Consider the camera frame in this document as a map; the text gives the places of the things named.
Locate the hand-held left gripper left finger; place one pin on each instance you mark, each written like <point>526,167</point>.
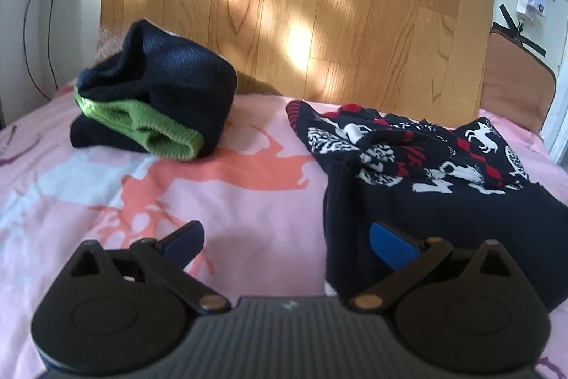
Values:
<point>184,244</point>

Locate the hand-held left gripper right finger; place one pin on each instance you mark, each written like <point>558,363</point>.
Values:
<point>390,246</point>

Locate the navy red reindeer patterned sweater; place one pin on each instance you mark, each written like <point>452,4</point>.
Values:
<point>443,206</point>

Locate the pink printed bedsheet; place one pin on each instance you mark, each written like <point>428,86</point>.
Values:
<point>133,192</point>

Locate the navy sweater with green hem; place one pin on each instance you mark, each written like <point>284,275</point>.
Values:
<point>177,77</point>

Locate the brown cushion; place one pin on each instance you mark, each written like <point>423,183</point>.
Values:
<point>514,81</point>

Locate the black tape strip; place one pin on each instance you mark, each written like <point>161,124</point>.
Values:
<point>528,39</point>

